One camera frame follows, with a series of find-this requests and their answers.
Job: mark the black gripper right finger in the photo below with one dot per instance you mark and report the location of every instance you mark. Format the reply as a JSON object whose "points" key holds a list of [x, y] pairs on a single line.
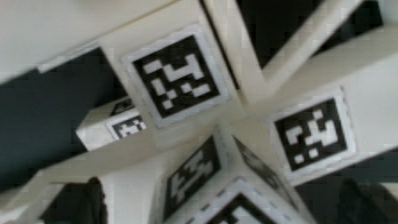
{"points": [[366, 204]]}

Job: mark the white tagged chair nut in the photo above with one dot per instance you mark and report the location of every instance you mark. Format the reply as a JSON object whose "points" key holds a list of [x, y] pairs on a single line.
{"points": [[221, 188]]}

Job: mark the white chair back frame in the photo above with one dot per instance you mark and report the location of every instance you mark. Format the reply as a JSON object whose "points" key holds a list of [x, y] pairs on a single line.
{"points": [[308, 105]]}

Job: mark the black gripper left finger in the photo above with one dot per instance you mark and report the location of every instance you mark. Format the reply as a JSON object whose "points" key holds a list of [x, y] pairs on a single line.
{"points": [[79, 208]]}

